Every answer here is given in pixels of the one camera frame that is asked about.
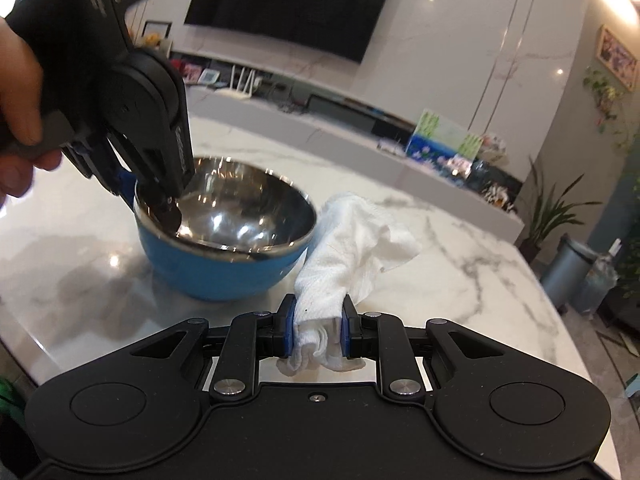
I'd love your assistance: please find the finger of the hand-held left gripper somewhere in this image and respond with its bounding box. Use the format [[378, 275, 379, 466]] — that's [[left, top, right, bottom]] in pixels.
[[61, 131, 138, 207], [115, 107, 195, 235]]

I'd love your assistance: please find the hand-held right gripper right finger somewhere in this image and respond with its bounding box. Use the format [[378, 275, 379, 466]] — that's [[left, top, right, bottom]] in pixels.
[[337, 294, 501, 397]]

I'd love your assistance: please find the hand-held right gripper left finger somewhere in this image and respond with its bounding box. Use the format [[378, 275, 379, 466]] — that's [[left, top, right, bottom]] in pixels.
[[131, 294, 297, 402]]

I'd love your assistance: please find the white cloth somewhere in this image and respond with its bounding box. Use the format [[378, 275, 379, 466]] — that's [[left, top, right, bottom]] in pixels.
[[277, 194, 424, 379]]

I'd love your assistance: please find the blue steel bowl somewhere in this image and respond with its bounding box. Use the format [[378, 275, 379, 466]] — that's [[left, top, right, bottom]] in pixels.
[[133, 156, 319, 302]]

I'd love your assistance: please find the person's left hand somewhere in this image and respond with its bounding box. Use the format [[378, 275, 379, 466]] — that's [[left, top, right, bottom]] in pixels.
[[0, 14, 64, 207]]

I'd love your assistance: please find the black framed picture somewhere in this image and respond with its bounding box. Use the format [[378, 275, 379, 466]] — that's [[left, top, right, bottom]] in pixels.
[[141, 20, 174, 54]]

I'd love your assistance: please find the white router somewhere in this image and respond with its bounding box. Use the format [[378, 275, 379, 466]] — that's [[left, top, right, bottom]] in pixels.
[[220, 64, 262, 100]]

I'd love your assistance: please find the white marble media console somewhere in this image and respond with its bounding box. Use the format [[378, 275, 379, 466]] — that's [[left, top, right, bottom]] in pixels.
[[167, 49, 526, 233]]

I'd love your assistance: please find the black soundbar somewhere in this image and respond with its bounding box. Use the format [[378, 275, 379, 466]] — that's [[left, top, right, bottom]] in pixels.
[[305, 93, 375, 129]]

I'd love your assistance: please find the black television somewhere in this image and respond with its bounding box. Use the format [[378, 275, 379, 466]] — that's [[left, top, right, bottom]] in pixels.
[[184, 0, 402, 65]]

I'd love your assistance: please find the colourful flower painting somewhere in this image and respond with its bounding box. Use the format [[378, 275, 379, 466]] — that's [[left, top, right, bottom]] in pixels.
[[404, 108, 484, 177]]

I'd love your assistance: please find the silver trash can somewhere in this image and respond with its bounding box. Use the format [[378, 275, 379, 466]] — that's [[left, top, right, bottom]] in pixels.
[[540, 233, 599, 307]]

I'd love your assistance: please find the green potted plant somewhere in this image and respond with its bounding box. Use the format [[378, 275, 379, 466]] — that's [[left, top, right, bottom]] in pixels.
[[516, 156, 604, 262]]

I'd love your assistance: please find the pile of snack packets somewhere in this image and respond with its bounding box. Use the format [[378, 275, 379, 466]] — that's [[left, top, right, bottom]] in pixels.
[[470, 131, 510, 162]]

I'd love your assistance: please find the grey bin with plastic bag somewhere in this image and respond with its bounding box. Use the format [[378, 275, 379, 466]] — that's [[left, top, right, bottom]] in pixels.
[[570, 240, 623, 317]]

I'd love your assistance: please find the hanging vine plant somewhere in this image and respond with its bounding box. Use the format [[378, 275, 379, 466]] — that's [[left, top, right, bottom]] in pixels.
[[582, 66, 640, 153]]

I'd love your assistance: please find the framed wall picture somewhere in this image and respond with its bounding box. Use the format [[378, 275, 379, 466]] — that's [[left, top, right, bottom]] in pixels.
[[595, 24, 639, 93]]

